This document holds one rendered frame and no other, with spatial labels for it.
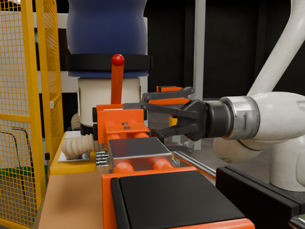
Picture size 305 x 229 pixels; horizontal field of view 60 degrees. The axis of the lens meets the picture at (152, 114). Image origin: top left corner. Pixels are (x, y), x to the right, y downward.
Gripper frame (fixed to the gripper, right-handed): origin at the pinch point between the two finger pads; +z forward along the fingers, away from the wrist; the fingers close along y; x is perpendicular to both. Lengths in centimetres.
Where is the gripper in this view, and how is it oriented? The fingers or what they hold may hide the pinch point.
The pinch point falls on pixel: (121, 123)
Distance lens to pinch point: 49.7
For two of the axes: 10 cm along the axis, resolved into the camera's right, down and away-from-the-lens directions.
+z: -9.7, 0.4, -2.3
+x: -2.3, -1.7, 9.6
